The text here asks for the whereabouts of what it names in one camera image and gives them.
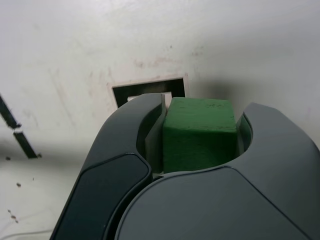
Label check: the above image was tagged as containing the black tape strip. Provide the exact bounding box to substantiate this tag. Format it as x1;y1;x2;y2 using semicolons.
0;93;42;160

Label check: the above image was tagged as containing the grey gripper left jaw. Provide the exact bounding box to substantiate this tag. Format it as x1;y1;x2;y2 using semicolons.
48;93;167;240

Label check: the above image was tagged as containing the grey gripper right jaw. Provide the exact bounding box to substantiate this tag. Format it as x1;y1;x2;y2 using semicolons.
113;101;320;240

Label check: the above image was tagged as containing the black tape square outline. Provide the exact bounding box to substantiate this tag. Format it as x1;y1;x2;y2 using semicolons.
111;77;186;110

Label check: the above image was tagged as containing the green cube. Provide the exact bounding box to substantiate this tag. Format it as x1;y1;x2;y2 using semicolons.
162;97;238;174

